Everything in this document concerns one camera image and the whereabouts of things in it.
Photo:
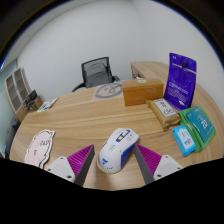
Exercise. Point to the black office chair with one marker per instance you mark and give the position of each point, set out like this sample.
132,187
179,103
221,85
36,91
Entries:
10,136

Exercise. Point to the white and blue computer mouse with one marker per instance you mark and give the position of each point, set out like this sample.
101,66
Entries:
115,151

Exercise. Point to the tan paper packet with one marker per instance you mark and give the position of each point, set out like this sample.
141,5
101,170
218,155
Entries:
164,113

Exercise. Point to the pink pig-shaped mouse pad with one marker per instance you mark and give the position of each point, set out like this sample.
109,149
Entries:
39,148

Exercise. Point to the dark brown box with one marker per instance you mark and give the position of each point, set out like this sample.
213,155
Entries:
35,104

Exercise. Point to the purple stand-up bag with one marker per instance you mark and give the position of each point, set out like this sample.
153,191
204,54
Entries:
180,85

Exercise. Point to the white sticker sheet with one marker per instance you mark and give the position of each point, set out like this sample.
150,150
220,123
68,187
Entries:
47,105

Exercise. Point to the grey mesh office chair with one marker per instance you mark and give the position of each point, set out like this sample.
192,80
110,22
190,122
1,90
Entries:
96,72

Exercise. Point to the green zip pouch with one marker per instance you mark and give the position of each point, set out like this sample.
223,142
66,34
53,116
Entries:
186,116

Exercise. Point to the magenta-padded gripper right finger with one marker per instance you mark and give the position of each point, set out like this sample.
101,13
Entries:
166,164

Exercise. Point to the orange-brown wooden box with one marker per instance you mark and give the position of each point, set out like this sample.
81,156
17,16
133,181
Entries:
142,92

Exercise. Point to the teal flat packet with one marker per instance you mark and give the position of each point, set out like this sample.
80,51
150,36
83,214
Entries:
201,124

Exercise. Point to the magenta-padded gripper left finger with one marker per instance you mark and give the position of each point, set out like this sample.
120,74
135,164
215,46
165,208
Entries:
61,165

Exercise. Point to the black box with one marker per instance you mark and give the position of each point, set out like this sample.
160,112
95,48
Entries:
32,95

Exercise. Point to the wooden shelf unit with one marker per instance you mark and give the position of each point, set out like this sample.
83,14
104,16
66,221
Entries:
16,90

